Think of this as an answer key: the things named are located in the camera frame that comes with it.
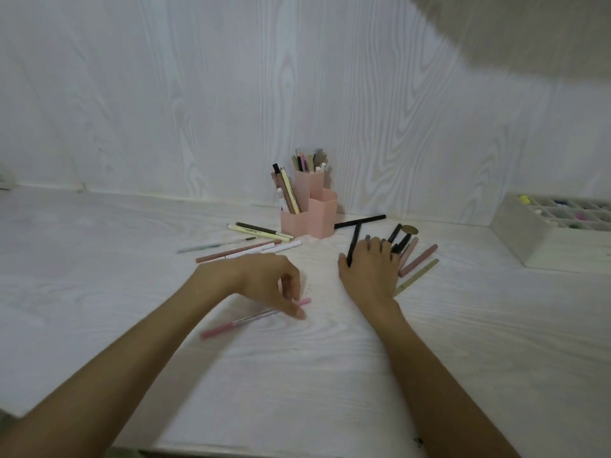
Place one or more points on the long black pen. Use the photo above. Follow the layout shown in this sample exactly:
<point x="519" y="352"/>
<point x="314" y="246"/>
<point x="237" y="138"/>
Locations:
<point x="360" y="222"/>

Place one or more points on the grey-green pen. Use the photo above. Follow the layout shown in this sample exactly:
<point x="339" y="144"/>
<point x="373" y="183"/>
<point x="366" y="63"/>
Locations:
<point x="215" y="245"/>

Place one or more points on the pale wooden compartment box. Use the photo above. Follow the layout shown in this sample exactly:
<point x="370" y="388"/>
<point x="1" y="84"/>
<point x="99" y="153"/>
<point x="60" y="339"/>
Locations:
<point x="525" y="233"/>

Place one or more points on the pink hexagonal pen holder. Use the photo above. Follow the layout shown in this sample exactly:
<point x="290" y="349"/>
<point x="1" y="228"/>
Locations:
<point x="310" y="212"/>

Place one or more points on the pink pen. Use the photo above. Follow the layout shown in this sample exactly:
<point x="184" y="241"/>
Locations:
<point x="238" y="322"/>

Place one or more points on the black-capped brown pen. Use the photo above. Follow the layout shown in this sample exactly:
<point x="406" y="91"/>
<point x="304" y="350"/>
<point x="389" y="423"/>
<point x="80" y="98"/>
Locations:
<point x="282" y="185"/>

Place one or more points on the person's left forearm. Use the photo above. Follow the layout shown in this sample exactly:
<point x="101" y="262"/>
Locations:
<point x="124" y="367"/>

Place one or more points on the pale yellow pen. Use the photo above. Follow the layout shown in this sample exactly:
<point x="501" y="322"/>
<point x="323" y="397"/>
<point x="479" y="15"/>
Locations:
<point x="260" y="233"/>

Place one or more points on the beige blurred fabric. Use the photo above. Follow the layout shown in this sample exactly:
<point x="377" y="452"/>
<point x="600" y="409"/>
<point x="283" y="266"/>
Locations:
<point x="534" y="28"/>

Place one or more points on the short white pen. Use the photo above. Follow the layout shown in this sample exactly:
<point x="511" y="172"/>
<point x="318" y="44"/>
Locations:
<point x="282" y="200"/>

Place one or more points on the person's right thumb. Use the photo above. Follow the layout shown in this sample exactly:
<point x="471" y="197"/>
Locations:
<point x="343" y="266"/>

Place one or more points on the person's right forearm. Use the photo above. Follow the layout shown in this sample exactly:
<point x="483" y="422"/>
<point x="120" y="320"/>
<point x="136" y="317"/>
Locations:
<point x="429" y="376"/>

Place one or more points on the dark olive pen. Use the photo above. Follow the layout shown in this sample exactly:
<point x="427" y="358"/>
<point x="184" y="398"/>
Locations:
<point x="257" y="228"/>

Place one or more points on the black cosmetic pencil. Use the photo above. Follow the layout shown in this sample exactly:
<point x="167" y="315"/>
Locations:
<point x="402" y="243"/>
<point x="394" y="233"/>

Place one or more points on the person's left fingers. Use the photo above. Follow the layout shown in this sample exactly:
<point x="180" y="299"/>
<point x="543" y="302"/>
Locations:
<point x="293" y="293"/>

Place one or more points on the person's left hand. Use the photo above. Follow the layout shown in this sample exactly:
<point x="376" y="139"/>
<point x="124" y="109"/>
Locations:
<point x="260" y="279"/>

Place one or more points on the olive green pencil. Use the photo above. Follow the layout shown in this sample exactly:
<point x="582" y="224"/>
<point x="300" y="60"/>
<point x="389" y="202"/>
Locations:
<point x="417" y="277"/>

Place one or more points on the person's right hand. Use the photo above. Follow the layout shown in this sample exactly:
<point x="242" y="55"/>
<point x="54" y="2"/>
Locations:
<point x="372" y="276"/>

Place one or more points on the thin black pen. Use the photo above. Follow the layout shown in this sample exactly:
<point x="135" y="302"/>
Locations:
<point x="354" y="240"/>

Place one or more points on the bunch of assorted pens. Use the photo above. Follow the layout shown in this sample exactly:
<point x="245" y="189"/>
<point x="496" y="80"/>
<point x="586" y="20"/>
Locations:
<point x="309" y="161"/>

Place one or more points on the mauve pencil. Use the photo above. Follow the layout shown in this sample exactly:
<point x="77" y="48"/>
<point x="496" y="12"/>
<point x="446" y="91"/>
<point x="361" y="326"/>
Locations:
<point x="419" y="260"/>

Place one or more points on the round gold cap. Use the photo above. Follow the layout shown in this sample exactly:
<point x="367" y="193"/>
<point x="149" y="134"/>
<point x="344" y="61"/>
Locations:
<point x="409" y="230"/>

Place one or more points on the cream pen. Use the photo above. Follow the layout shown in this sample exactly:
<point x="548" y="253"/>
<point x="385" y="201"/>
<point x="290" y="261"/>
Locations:
<point x="290" y="193"/>

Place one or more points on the taupe pencil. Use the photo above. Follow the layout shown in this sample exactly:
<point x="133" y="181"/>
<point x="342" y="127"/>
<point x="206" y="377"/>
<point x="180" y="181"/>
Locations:
<point x="409" y="250"/>

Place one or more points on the long brown-pink pencil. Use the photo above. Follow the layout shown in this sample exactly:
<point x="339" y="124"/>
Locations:
<point x="238" y="250"/>

